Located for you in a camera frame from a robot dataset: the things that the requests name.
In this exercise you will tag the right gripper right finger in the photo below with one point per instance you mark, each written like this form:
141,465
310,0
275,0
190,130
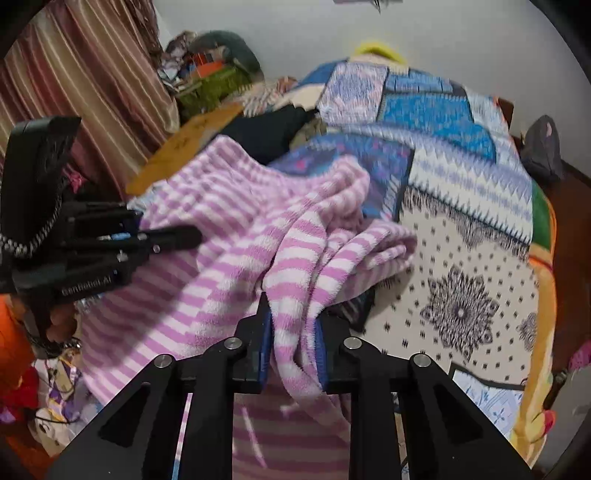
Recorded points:
408,415

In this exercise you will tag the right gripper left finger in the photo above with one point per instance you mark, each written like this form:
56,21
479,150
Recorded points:
173,420

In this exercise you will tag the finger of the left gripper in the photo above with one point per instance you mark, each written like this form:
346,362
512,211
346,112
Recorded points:
102,216
181,237

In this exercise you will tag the pink striped fleece pants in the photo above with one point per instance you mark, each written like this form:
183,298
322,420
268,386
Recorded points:
304,244

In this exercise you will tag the person's left hand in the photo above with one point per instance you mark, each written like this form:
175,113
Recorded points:
63,322

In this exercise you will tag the colourful fleece under-blanket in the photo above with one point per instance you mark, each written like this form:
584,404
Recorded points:
528,435

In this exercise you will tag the orange sleeve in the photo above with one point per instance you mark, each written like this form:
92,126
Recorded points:
19,397

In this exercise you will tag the bamboo lap desk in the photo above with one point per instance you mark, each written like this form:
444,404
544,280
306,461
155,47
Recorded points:
182,147

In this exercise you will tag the green patterned storage box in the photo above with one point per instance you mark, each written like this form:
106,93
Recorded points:
204,95

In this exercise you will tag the pink croc slipper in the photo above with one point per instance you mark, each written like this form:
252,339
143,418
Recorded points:
581,358

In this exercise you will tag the striped brown curtain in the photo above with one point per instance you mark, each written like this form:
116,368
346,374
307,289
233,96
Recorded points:
95,60

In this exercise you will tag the folded black garment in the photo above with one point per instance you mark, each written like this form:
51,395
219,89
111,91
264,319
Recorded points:
266,137

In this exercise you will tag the orange striped blanket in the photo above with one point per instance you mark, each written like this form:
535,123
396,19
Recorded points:
260,97

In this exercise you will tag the folded khaki garment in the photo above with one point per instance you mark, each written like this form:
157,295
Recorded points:
316,127

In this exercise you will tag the grey-green neck pillow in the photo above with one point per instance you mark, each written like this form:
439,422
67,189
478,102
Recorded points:
233,50

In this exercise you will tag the blue patchwork bed quilt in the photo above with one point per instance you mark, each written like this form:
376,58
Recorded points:
442,164

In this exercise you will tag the yellow curved bed headboard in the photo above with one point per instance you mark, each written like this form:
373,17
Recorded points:
380,49

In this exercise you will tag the grey backpack on floor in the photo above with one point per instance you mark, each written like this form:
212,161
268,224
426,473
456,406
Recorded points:
541,152

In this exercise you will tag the small black wall monitor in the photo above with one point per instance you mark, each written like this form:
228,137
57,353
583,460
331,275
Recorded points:
376,3

